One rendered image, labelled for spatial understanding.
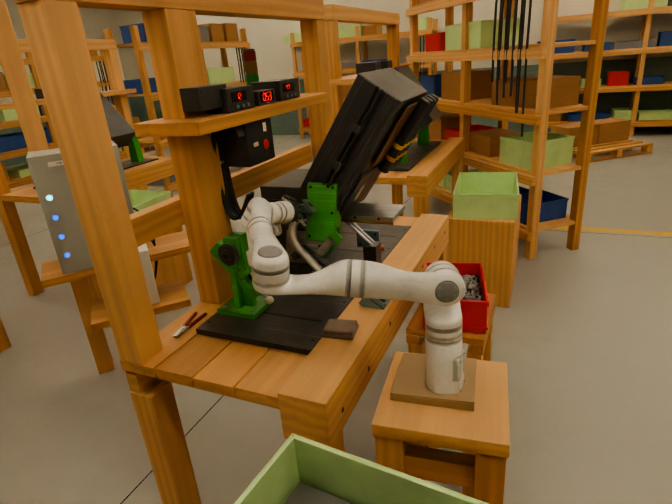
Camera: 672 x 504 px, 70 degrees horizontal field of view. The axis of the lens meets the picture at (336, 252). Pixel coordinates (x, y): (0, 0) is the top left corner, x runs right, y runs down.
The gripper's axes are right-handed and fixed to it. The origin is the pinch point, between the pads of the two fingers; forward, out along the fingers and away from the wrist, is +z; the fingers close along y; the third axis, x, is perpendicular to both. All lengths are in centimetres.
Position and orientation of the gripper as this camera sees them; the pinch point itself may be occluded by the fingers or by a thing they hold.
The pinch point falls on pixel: (304, 210)
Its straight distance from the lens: 172.6
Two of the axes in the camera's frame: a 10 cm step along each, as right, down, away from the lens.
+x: -6.7, 6.3, 3.9
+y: -6.2, -7.7, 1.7
